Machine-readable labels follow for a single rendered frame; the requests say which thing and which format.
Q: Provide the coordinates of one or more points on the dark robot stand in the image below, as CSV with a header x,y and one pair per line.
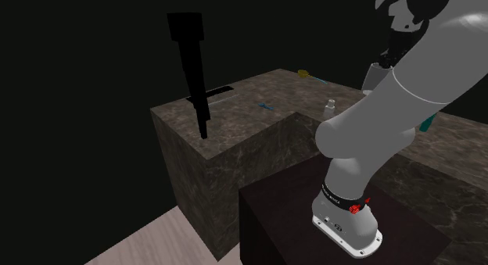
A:
x,y
282,212

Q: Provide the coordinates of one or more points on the black tall tapered object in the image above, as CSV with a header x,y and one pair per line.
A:
x,y
192,66

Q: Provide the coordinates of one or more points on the white cup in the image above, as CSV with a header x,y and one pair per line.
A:
x,y
375,78

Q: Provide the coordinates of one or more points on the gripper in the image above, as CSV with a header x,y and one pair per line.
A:
x,y
400,41

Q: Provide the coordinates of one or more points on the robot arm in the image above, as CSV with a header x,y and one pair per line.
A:
x,y
366,136

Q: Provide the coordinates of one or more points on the small white bottle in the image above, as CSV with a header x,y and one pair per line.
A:
x,y
329,110

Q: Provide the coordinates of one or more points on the teal object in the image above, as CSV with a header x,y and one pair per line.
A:
x,y
427,123

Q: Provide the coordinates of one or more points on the small blue tool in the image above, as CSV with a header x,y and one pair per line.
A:
x,y
265,106

